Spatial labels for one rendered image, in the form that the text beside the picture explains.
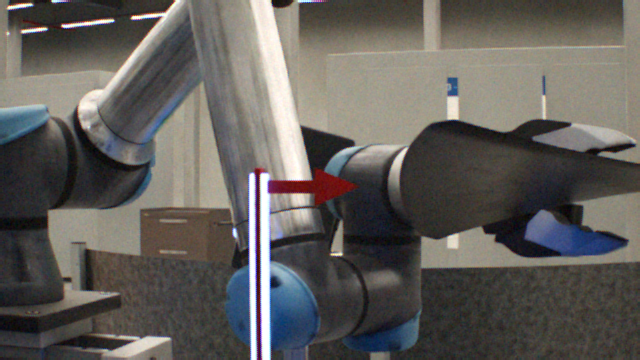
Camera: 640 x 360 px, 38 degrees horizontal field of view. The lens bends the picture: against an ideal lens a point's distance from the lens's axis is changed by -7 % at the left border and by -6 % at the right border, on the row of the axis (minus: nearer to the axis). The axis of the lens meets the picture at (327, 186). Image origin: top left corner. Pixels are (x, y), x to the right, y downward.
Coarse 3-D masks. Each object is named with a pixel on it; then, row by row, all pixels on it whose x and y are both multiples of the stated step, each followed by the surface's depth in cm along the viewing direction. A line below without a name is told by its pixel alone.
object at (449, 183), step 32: (448, 128) 53; (480, 128) 53; (416, 160) 59; (448, 160) 59; (480, 160) 58; (512, 160) 57; (544, 160) 56; (576, 160) 55; (608, 160) 55; (416, 192) 66; (448, 192) 66; (480, 192) 66; (512, 192) 66; (544, 192) 66; (576, 192) 67; (608, 192) 67; (416, 224) 71; (448, 224) 72; (480, 224) 73
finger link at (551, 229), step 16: (528, 224) 74; (544, 224) 73; (560, 224) 72; (576, 224) 71; (544, 240) 73; (560, 240) 71; (576, 240) 70; (592, 240) 69; (608, 240) 68; (624, 240) 68; (576, 256) 72
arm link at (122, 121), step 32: (288, 0) 103; (160, 32) 108; (192, 32) 105; (128, 64) 112; (160, 64) 108; (192, 64) 108; (96, 96) 117; (128, 96) 111; (160, 96) 111; (96, 128) 114; (128, 128) 113; (160, 128) 116; (96, 160) 115; (128, 160) 116; (96, 192) 118; (128, 192) 122
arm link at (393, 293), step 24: (360, 240) 91; (384, 240) 90; (408, 240) 91; (360, 264) 88; (384, 264) 90; (408, 264) 91; (384, 288) 88; (408, 288) 91; (384, 312) 88; (408, 312) 91; (360, 336) 91; (384, 336) 90; (408, 336) 91
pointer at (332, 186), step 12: (276, 180) 62; (288, 180) 62; (300, 180) 62; (312, 180) 62; (324, 180) 62; (336, 180) 62; (276, 192) 62; (288, 192) 62; (300, 192) 62; (312, 192) 62; (324, 192) 62; (336, 192) 62
